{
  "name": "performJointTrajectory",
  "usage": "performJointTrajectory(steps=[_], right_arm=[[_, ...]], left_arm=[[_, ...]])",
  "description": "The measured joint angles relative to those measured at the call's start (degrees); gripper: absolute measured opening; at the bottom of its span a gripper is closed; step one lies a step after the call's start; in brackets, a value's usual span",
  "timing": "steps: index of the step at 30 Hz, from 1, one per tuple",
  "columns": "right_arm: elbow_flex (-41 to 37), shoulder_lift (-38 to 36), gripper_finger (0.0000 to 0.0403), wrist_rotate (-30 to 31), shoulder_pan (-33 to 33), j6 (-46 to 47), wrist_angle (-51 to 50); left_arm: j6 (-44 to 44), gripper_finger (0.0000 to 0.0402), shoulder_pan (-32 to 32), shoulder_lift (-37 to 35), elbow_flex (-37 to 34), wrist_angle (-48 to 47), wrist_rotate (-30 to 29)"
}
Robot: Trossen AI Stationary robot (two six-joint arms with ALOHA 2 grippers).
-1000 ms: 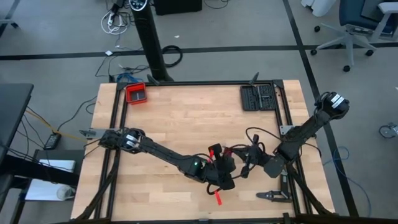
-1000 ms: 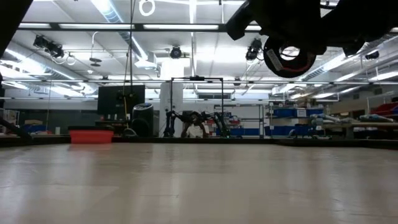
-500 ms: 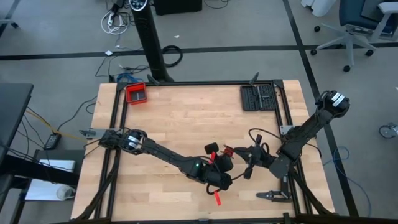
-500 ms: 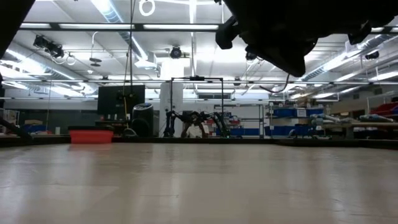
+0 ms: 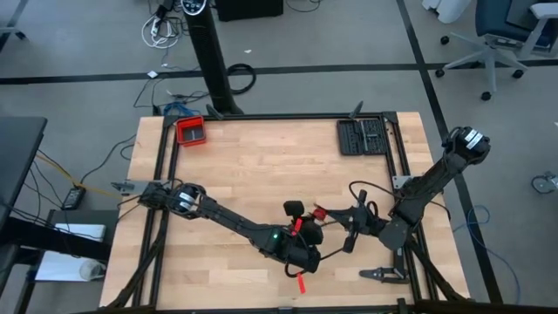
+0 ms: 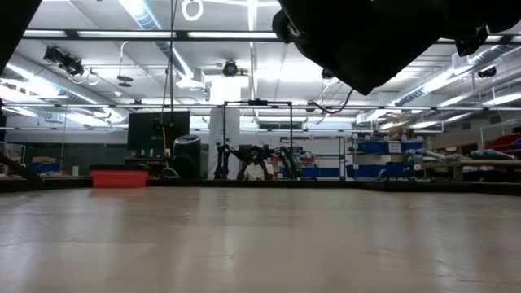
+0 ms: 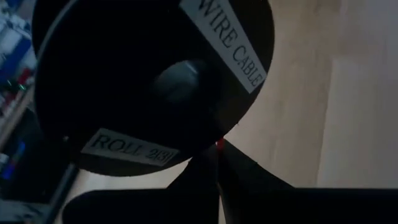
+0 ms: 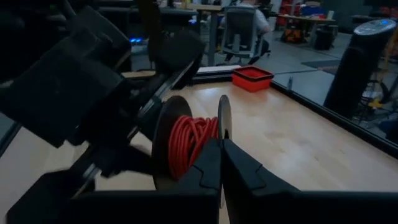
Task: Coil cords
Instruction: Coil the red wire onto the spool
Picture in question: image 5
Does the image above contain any black desk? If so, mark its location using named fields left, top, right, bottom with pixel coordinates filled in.
left=0, top=115, right=49, bottom=228

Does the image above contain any black coiled floor cable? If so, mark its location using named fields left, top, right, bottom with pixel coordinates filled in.
left=226, top=62, right=258, bottom=96

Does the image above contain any black left wrist camera cable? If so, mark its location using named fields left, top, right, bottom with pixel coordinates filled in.
left=284, top=246, right=346, bottom=279

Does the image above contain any black aluminium table frame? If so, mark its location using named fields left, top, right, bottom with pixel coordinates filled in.
left=99, top=99, right=473, bottom=314

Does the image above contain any red plastic bin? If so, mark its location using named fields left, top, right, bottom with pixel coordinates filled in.
left=175, top=114, right=208, bottom=148

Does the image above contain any black wire spool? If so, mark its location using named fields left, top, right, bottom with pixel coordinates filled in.
left=310, top=203, right=330, bottom=222

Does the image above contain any long blue floor cable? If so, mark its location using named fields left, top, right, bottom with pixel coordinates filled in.
left=452, top=203, right=523, bottom=306

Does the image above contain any black clamp tool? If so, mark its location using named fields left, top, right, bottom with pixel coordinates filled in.
left=357, top=250, right=412, bottom=285

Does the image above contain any black screwdriver bit case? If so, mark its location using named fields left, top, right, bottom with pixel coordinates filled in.
left=336, top=117, right=391, bottom=157

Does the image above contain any blue and white office chair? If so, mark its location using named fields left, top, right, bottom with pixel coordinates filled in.
left=434, top=0, right=558, bottom=102

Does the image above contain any blue network cable bundle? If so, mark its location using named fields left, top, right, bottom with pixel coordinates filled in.
left=162, top=100, right=198, bottom=118

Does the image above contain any grey office chair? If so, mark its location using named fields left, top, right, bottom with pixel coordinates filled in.
left=0, top=26, right=27, bottom=43

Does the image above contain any black power adapter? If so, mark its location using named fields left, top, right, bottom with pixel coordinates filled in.
left=61, top=185, right=87, bottom=211

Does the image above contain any white box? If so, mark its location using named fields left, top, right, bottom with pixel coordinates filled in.
left=34, top=222, right=108, bottom=283

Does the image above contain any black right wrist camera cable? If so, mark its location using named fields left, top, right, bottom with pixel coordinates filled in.
left=348, top=180, right=396, bottom=208

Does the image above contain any black cabinet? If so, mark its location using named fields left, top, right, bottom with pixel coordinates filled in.
left=214, top=0, right=285, bottom=23

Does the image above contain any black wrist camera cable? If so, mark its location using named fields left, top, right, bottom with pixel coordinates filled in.
left=284, top=246, right=346, bottom=279
left=348, top=180, right=396, bottom=208

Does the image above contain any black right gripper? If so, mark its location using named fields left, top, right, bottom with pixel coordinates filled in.
left=322, top=189, right=385, bottom=255

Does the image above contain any clear plastic cup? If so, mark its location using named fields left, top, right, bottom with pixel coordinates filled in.
left=78, top=259, right=107, bottom=282

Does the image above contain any yellow cable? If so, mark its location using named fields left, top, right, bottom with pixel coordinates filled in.
left=36, top=152, right=121, bottom=198

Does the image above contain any white power strip with cables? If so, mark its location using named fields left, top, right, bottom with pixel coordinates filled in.
left=140, top=11, right=183, bottom=51

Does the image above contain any black side table frame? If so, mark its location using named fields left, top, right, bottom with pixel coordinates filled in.
left=0, top=208, right=121, bottom=314

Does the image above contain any white plastic object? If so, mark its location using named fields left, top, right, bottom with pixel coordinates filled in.
left=421, top=0, right=473, bottom=25

